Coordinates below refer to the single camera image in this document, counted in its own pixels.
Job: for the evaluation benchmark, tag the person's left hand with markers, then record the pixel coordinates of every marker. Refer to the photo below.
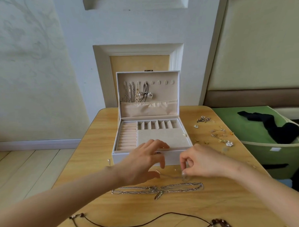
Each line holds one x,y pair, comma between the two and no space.
139,164

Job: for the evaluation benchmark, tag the person's right hand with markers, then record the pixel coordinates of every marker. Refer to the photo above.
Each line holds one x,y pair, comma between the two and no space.
208,161

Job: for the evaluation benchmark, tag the white jewelry box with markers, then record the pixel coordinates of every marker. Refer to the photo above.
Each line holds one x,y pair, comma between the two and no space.
160,134

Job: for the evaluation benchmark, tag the small earrings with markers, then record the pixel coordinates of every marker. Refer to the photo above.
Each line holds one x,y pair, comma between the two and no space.
203,118

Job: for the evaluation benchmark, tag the person's right forearm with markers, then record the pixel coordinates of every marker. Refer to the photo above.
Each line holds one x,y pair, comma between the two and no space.
272,196

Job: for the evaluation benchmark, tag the person's left forearm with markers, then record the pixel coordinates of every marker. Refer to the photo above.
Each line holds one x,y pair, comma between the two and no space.
55,210

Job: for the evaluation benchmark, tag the black cloth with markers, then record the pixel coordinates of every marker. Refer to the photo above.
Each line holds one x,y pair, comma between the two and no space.
276,129

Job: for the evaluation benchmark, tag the beige padded wall panel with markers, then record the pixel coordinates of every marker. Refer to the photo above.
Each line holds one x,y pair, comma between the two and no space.
258,43

